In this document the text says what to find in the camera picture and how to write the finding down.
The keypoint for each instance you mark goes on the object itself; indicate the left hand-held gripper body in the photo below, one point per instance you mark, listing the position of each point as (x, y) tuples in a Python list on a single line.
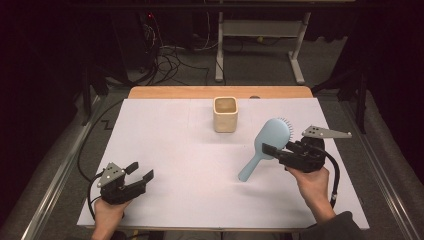
[(116, 193)]

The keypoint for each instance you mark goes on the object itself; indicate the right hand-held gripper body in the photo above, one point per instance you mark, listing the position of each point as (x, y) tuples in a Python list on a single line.
[(305, 160)]

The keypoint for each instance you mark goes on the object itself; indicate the light blue hairbrush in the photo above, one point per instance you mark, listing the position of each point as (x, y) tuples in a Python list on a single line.
[(273, 135)]

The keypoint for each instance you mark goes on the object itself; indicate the beige square cup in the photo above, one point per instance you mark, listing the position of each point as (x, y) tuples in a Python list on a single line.
[(225, 121)]

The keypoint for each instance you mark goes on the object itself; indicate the person's left hand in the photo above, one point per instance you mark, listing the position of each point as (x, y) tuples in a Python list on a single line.
[(108, 216)]

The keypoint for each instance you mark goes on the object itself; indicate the person's right hand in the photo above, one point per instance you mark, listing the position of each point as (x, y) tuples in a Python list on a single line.
[(315, 188)]

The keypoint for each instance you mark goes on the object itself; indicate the white table sheet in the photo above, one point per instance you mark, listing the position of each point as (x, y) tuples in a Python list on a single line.
[(200, 186)]

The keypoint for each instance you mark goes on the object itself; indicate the black metal stand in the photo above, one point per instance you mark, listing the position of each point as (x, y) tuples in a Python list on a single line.
[(87, 100), (361, 110)]

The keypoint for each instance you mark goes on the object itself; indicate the small yellow-green ball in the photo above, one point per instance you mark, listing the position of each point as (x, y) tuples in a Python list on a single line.
[(260, 39)]

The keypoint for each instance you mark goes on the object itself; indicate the black computer tower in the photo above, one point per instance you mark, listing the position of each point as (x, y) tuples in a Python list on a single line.
[(133, 43)]

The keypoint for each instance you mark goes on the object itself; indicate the aluminium floor rail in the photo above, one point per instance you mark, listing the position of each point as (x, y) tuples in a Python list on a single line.
[(56, 180), (358, 123)]

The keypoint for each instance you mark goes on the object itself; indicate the white metal desk frame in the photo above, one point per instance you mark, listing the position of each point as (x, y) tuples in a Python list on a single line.
[(260, 28)]

